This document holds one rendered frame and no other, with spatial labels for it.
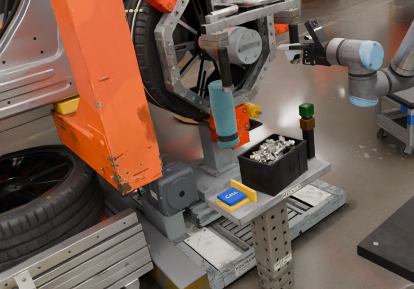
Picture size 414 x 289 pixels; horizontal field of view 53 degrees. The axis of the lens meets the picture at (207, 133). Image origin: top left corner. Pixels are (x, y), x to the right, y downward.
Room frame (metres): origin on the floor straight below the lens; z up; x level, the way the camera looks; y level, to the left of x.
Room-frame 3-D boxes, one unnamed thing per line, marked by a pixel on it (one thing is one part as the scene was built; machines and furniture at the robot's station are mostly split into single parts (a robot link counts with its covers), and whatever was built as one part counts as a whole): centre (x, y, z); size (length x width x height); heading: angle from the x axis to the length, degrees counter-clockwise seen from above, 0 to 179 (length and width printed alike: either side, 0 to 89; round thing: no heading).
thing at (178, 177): (1.62, 0.25, 0.26); 0.42 x 0.18 x 0.35; 32
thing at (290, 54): (1.49, -0.35, 0.81); 0.09 x 0.03 x 0.06; 68
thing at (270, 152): (1.23, -0.21, 0.51); 0.20 x 0.14 x 0.13; 131
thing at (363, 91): (1.30, -0.56, 0.69); 0.12 x 0.09 x 0.12; 102
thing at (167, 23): (1.65, -0.12, 0.85); 0.54 x 0.07 x 0.54; 122
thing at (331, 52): (1.37, -0.50, 0.81); 0.10 x 0.05 x 0.09; 122
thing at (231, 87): (1.37, -0.10, 0.83); 0.04 x 0.04 x 0.16
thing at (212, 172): (1.80, -0.03, 0.32); 0.40 x 0.30 x 0.28; 122
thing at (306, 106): (1.32, -0.35, 0.64); 0.04 x 0.04 x 0.04; 32
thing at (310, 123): (1.32, -0.35, 0.59); 0.04 x 0.04 x 0.04; 32
